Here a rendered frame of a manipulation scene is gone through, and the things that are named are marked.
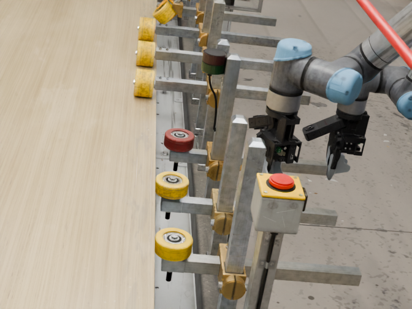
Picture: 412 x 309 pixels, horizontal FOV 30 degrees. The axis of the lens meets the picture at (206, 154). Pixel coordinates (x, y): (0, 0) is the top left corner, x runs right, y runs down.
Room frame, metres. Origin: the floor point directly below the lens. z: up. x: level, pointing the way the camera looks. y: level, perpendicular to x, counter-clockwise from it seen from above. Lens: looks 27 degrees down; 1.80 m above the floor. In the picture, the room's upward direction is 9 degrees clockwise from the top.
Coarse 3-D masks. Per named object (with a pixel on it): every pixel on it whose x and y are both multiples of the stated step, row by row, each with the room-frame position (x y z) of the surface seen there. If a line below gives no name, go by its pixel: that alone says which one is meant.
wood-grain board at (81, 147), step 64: (0, 0) 2.79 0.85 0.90; (64, 0) 2.91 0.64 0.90; (128, 0) 3.04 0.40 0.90; (0, 64) 2.16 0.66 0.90; (64, 64) 2.24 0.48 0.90; (128, 64) 2.33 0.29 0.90; (0, 128) 1.75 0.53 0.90; (64, 128) 1.80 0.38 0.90; (128, 128) 1.86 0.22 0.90; (0, 192) 1.44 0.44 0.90; (64, 192) 1.48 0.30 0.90; (128, 192) 1.53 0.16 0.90; (0, 256) 1.21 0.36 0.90; (64, 256) 1.24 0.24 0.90; (128, 256) 1.27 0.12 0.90
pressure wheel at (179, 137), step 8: (176, 128) 1.89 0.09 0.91; (168, 136) 1.83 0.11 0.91; (176, 136) 1.85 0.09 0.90; (184, 136) 1.86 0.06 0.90; (192, 136) 1.85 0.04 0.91; (168, 144) 1.83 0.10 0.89; (176, 144) 1.82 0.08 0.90; (184, 144) 1.82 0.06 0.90; (192, 144) 1.84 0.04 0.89; (176, 168) 1.85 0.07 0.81
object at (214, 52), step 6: (210, 48) 1.84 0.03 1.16; (210, 54) 1.80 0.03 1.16; (216, 54) 1.81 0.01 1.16; (222, 54) 1.82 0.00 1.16; (210, 78) 1.82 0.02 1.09; (222, 78) 1.82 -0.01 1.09; (210, 84) 1.82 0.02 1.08; (222, 84) 1.81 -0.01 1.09; (216, 102) 1.82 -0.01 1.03; (216, 108) 1.82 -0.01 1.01; (216, 114) 1.82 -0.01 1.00
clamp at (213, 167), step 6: (210, 144) 1.90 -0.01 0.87; (210, 150) 1.86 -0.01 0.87; (210, 156) 1.82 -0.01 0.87; (210, 162) 1.80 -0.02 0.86; (216, 162) 1.80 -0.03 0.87; (222, 162) 1.80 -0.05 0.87; (210, 168) 1.78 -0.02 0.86; (216, 168) 1.78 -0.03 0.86; (222, 168) 1.79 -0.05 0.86; (210, 174) 1.78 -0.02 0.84; (216, 174) 1.79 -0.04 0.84; (216, 180) 1.79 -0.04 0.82
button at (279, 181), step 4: (272, 176) 1.08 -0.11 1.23; (276, 176) 1.08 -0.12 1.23; (280, 176) 1.08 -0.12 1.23; (284, 176) 1.09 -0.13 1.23; (288, 176) 1.09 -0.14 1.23; (272, 180) 1.07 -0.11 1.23; (276, 180) 1.07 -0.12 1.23; (280, 180) 1.07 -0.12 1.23; (284, 180) 1.07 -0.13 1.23; (288, 180) 1.07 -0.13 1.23; (292, 180) 1.08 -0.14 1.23; (272, 184) 1.06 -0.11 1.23; (276, 184) 1.06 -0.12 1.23; (280, 184) 1.06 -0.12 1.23; (284, 184) 1.06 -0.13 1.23; (288, 184) 1.06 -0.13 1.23; (292, 184) 1.07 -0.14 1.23; (280, 188) 1.06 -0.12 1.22; (284, 188) 1.06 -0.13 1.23; (288, 188) 1.06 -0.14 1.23
